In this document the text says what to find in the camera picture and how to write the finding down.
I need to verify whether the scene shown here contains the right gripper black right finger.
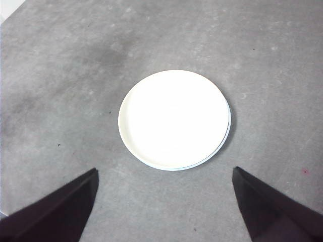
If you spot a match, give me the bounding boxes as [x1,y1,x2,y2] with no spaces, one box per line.
[232,166,323,242]

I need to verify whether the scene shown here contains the blue round plate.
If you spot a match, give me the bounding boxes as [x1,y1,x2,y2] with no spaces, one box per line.
[141,100,232,172]

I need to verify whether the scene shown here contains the white round plate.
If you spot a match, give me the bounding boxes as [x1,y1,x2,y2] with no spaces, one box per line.
[118,70,231,171]

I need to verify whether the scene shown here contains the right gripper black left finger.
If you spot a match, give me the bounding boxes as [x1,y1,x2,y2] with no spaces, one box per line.
[0,167,99,242]

